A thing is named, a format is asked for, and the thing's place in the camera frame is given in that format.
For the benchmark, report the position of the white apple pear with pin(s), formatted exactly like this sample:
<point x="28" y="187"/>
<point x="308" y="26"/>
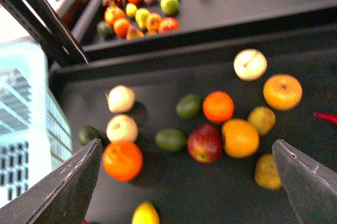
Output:
<point x="122" y="128"/>

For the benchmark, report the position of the cream pear with stem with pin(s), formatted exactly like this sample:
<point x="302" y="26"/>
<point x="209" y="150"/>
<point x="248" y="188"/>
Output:
<point x="250" y="64"/>

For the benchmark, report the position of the teal plastic shopping basket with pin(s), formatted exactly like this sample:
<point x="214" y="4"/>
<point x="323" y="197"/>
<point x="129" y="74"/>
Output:
<point x="36" y="137"/>

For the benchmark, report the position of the green apple far shelf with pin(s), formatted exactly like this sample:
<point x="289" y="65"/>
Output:
<point x="170" y="7"/>

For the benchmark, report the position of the green lime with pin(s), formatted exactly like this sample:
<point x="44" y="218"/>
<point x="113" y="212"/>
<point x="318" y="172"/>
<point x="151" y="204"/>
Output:
<point x="171" y="139"/>
<point x="189" y="106"/>

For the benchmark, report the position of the yellow lemon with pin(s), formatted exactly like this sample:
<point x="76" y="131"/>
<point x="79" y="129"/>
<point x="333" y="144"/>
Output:
<point x="145" y="213"/>

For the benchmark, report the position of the dark green avocado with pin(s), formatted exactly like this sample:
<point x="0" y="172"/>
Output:
<point x="86" y="133"/>

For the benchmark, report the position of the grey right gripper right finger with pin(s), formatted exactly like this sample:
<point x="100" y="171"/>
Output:
<point x="310" y="185"/>

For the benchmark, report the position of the golden yellow apple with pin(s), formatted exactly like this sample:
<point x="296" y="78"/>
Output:
<point x="282" y="92"/>

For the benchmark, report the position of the yellow green pear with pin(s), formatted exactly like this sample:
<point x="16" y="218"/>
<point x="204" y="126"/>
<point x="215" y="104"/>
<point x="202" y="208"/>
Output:
<point x="262" y="119"/>

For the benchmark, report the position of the red chili pepper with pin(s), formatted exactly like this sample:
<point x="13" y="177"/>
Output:
<point x="331" y="118"/>

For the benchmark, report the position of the white round pear left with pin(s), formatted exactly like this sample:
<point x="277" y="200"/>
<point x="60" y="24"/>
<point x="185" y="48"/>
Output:
<point x="120" y="99"/>

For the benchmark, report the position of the green lime upper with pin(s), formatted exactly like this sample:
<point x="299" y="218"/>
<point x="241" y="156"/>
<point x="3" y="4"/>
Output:
<point x="189" y="106"/>

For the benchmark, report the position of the bright orange near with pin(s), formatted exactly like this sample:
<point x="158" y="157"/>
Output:
<point x="123" y="160"/>

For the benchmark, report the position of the large yellow orange fruit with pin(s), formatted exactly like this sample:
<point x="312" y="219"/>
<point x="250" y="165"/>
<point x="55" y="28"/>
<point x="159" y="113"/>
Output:
<point x="240" y="138"/>

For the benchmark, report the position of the green lime lower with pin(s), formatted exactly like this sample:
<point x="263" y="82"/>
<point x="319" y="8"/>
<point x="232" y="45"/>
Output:
<point x="171" y="139"/>

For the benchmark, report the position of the orange mandarin centre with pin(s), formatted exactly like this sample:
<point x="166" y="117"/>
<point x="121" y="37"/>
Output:
<point x="218" y="107"/>

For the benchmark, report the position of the red yellow apple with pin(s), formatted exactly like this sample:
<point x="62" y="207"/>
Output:
<point x="204" y="144"/>

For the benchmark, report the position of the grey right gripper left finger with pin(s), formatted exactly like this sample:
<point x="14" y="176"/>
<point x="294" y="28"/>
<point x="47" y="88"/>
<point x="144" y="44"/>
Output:
<point x="64" y="195"/>

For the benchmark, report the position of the brownish yellow pear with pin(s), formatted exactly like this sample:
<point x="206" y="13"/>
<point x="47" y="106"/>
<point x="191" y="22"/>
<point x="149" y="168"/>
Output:
<point x="266" y="175"/>

